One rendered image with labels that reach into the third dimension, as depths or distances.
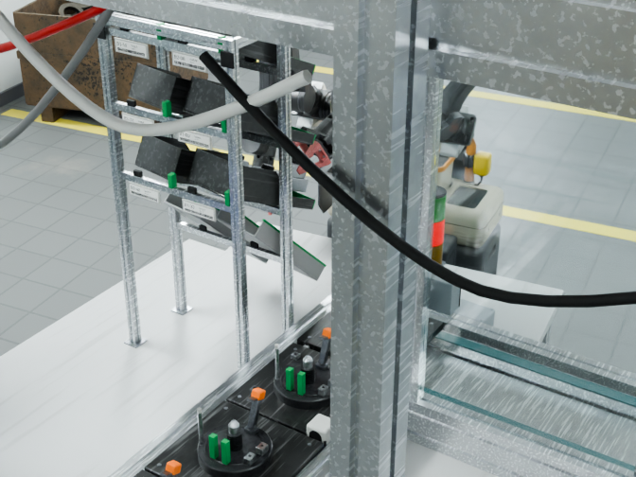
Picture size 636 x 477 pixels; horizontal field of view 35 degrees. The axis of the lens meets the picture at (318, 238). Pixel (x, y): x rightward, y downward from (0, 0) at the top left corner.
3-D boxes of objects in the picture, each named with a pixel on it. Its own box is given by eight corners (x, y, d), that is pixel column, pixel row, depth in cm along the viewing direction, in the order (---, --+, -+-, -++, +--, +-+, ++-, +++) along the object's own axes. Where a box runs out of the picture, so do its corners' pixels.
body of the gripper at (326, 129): (323, 140, 226) (344, 118, 228) (296, 131, 234) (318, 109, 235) (335, 161, 230) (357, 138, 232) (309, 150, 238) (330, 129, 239)
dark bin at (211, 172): (273, 192, 238) (281, 162, 237) (312, 209, 230) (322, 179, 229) (186, 181, 216) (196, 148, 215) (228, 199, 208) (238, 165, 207)
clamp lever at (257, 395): (250, 424, 193) (257, 386, 192) (258, 428, 192) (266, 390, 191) (238, 428, 190) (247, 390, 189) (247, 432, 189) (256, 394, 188)
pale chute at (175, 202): (230, 246, 256) (238, 231, 257) (266, 264, 248) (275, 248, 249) (163, 202, 234) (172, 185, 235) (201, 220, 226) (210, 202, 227)
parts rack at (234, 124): (181, 304, 256) (157, -11, 218) (300, 349, 238) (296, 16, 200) (123, 343, 241) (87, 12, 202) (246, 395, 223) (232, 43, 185)
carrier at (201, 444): (224, 407, 205) (221, 357, 199) (324, 450, 193) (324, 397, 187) (144, 475, 187) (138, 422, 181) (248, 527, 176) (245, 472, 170)
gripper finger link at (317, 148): (296, 165, 224) (325, 135, 226) (278, 156, 230) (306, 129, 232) (310, 185, 228) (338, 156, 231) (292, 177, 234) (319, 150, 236)
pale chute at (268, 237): (278, 262, 249) (287, 246, 250) (317, 281, 241) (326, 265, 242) (214, 218, 227) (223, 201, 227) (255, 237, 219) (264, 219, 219)
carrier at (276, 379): (292, 349, 223) (291, 301, 217) (387, 385, 211) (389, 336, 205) (225, 406, 205) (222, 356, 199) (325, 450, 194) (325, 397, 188)
